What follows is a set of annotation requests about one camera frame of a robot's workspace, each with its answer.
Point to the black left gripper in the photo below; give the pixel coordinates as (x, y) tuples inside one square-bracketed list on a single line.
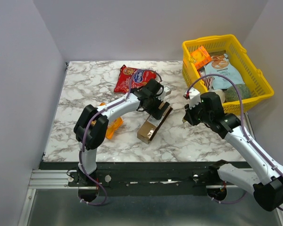
[(155, 112)]

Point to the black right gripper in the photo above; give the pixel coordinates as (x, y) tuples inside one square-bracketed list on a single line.
[(188, 115)]

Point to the brown cardboard express box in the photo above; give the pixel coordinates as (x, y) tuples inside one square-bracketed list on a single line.
[(150, 127)]

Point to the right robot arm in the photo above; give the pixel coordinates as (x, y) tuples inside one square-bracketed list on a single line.
[(266, 183)]

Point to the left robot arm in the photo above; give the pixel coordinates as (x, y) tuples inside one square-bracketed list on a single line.
[(91, 127)]

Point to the orange snack box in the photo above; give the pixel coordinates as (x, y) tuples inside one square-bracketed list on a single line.
[(200, 57)]

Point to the white tape roll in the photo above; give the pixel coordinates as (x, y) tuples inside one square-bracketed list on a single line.
[(221, 94)]

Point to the red white striped packet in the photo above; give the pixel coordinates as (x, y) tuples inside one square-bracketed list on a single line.
[(208, 81)]

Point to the red candy bag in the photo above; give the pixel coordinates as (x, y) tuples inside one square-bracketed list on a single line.
[(134, 77)]

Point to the yellow corn snack bag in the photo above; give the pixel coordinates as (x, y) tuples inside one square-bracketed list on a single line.
[(113, 122)]

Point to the light blue chips bag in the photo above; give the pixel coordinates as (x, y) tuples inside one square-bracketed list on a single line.
[(220, 64)]

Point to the yellow plastic basket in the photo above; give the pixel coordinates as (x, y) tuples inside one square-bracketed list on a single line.
[(253, 77)]

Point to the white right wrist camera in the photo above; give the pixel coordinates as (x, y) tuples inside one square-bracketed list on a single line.
[(193, 96)]

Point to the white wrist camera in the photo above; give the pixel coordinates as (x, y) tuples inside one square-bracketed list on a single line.
[(166, 91), (193, 96)]

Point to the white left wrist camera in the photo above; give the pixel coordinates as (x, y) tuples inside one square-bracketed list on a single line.
[(166, 91)]

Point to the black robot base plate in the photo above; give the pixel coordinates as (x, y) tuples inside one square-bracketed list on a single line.
[(143, 179)]

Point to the aluminium frame rail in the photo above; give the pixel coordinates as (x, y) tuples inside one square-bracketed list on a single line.
[(51, 202)]

